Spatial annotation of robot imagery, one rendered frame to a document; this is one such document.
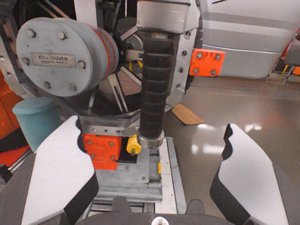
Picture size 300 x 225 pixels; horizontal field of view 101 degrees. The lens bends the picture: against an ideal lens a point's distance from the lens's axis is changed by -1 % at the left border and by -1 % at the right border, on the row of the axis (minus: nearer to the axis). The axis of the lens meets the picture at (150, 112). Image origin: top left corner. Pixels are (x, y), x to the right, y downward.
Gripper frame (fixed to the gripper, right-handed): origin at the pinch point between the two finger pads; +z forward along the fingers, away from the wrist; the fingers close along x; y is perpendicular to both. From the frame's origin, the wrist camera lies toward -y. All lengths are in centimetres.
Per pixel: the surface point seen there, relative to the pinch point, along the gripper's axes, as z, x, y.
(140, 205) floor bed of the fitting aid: 29, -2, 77
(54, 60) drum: 11.7, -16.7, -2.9
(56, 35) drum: 11.7, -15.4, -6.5
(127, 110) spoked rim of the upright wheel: 36.8, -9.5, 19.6
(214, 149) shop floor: 84, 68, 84
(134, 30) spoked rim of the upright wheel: 36.7, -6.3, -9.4
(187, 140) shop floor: 96, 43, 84
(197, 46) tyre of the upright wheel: 34.5, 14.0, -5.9
